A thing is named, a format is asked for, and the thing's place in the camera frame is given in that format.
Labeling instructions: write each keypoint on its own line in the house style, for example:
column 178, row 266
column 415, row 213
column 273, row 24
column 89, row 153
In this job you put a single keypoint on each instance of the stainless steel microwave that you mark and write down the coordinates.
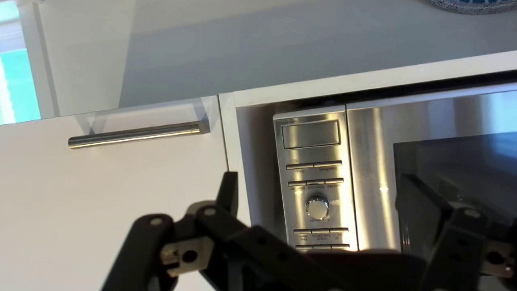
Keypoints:
column 372, row 177

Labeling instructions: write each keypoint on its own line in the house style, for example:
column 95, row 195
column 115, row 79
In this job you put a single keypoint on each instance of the bright teal glass pane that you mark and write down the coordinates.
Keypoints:
column 18, row 80

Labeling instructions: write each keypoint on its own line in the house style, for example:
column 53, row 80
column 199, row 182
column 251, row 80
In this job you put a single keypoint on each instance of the white cabinet door beside microwave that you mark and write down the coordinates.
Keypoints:
column 65, row 203

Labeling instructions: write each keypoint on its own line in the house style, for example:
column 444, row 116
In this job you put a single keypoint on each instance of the blue patterned decorative plate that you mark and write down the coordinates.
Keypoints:
column 473, row 4

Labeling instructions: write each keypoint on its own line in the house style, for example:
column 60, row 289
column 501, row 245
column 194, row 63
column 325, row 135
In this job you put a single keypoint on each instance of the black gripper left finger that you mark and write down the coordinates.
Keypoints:
column 145, row 242

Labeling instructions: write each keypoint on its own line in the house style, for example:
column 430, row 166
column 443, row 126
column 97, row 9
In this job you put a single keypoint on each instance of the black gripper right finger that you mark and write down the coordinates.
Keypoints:
column 457, row 242

